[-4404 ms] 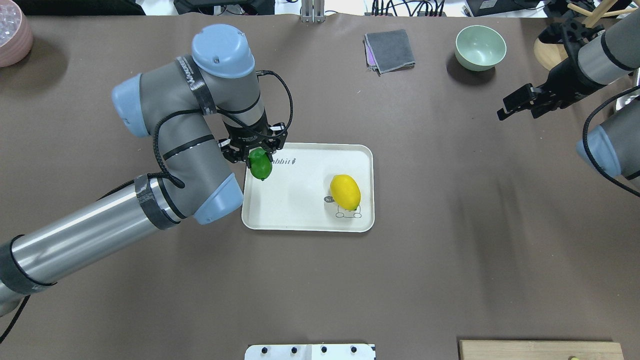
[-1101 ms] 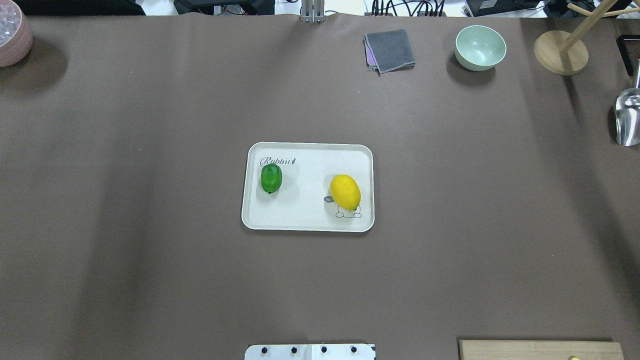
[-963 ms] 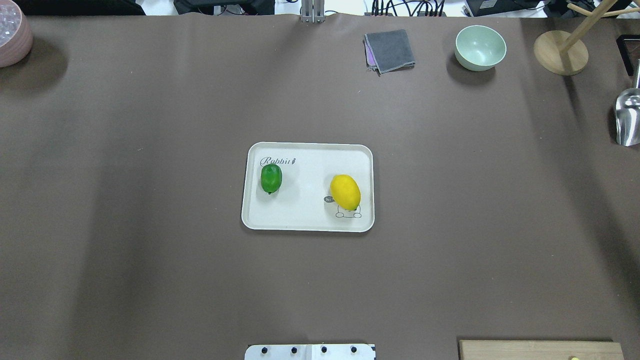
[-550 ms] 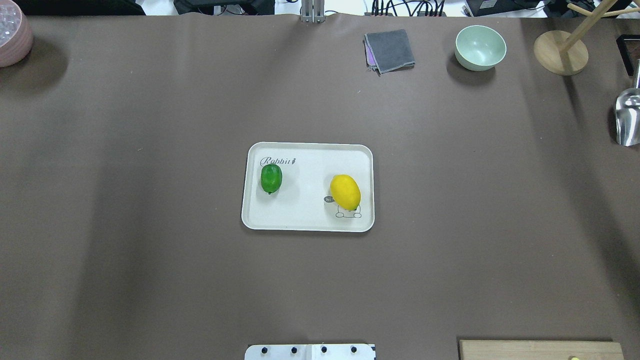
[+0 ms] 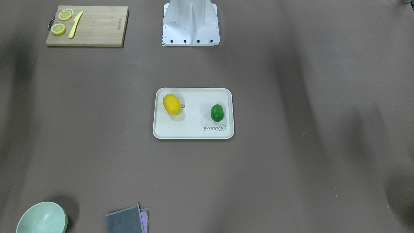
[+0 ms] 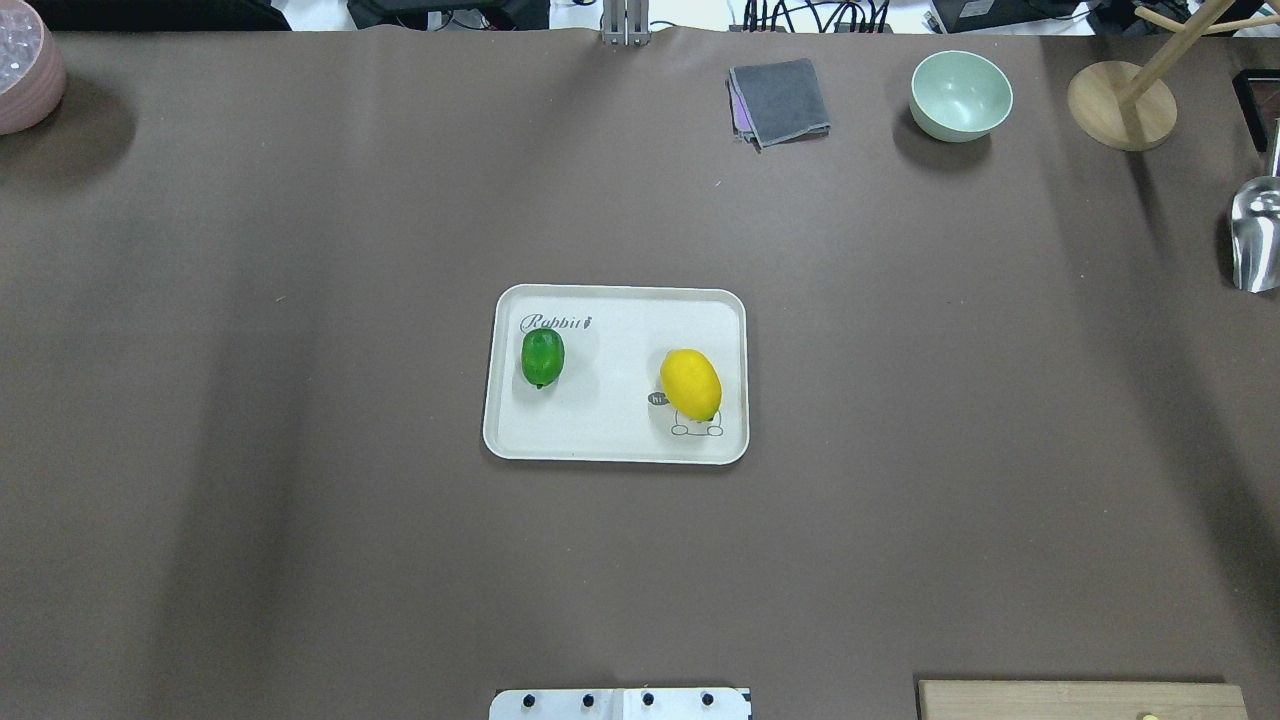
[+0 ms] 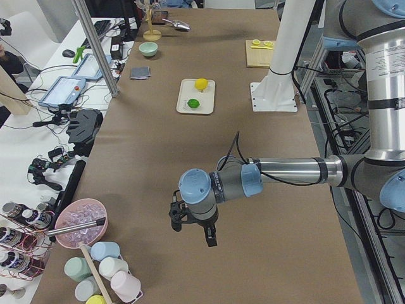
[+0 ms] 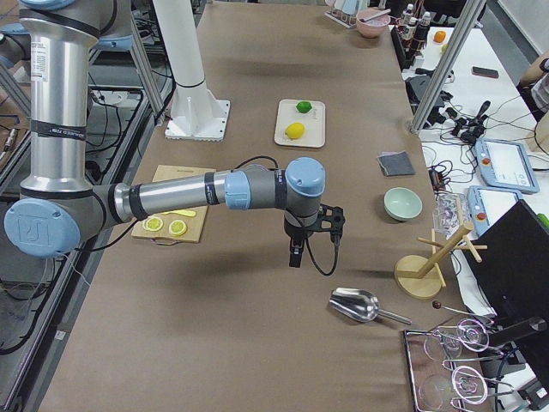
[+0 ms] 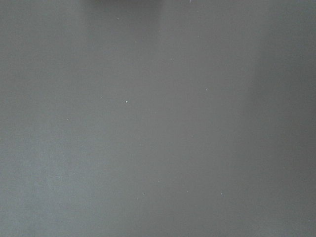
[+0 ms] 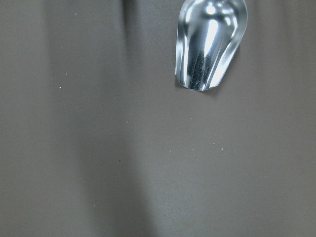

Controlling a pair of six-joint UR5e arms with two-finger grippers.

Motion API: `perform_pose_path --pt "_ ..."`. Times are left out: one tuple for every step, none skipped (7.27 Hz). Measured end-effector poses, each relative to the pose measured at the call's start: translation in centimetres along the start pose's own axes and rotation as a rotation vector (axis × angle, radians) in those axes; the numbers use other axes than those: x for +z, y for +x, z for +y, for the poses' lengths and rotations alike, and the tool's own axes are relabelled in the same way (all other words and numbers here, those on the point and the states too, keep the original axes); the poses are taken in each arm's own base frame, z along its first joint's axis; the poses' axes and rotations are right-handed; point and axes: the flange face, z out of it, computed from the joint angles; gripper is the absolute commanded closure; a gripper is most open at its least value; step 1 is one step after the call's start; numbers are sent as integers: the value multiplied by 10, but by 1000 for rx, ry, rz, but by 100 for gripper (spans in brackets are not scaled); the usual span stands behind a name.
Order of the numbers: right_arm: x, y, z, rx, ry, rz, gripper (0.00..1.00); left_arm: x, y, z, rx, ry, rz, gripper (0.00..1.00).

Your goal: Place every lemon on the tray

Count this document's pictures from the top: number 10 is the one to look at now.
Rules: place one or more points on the silver metal scoop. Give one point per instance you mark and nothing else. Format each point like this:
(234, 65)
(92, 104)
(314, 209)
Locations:
(208, 35)

